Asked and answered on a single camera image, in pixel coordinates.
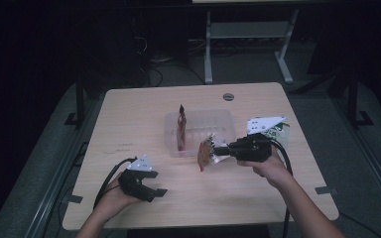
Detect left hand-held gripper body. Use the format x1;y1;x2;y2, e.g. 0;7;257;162
117;155;160;203

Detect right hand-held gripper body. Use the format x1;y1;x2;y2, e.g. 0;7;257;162
227;115;288;164

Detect clear plastic container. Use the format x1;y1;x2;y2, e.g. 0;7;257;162
164;109;238;159

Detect brown food piece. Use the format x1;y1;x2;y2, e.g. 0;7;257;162
177;104;189;152

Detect person's left hand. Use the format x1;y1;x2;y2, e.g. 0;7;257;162
93;173;144;220

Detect person's right hand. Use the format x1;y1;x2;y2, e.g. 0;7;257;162
236;144;295;188

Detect green and white packet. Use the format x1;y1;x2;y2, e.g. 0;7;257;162
262;121;292;151

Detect grey tape piece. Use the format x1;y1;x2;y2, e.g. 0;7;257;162
314;185;339;196
61;194;84;205

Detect black metal stand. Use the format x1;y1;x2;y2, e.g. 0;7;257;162
346;63;375;129
63;73;87;129

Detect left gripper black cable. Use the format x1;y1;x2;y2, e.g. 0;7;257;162
92;156;139;211

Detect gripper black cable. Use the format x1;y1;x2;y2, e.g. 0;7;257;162
92;156;139;211
267;138;295;238

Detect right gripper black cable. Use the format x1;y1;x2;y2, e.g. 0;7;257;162
267;138;295;238

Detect black floor cables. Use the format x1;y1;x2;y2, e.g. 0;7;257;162
135;36;206;87

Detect white metal desk frame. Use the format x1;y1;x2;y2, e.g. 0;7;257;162
203;8;301;85

